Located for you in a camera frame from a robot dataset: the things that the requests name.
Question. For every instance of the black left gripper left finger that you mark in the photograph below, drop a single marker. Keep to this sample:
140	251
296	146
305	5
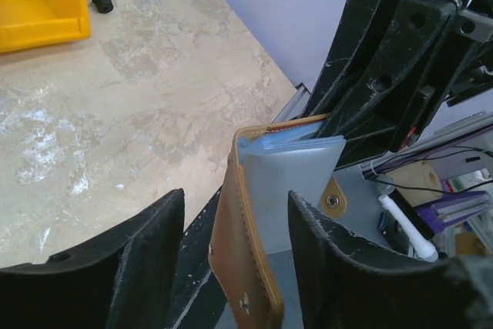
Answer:
122	278

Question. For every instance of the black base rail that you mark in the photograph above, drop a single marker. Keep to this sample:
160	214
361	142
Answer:
197	298

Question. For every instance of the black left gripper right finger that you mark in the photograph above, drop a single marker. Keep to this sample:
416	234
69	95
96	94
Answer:
346	281

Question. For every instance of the brown leather card holder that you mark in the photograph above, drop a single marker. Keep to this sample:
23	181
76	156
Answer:
251	222

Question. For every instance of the yellow plastic bin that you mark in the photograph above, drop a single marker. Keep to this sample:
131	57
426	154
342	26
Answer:
28	24

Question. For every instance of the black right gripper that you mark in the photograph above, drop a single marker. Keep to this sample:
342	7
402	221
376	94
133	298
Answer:
381	78

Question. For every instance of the aluminium frame rail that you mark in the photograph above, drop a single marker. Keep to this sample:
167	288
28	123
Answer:
295	106

